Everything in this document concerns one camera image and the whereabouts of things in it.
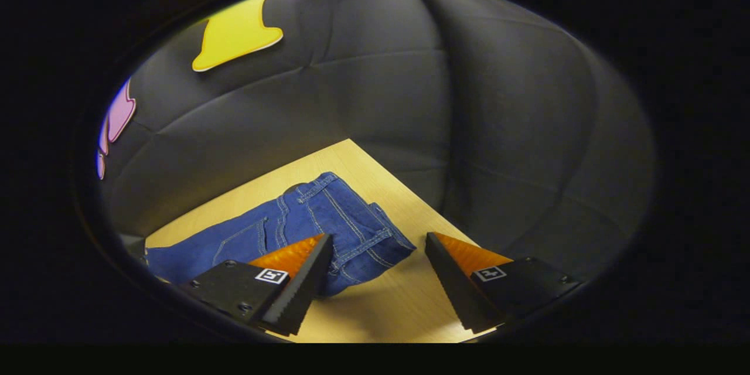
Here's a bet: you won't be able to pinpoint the blue jeans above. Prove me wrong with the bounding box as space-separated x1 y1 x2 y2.
144 172 417 298

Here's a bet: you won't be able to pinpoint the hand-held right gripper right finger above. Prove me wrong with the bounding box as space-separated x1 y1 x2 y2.
424 232 585 335

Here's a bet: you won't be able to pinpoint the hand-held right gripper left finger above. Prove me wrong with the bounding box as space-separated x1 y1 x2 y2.
176 233 335 338

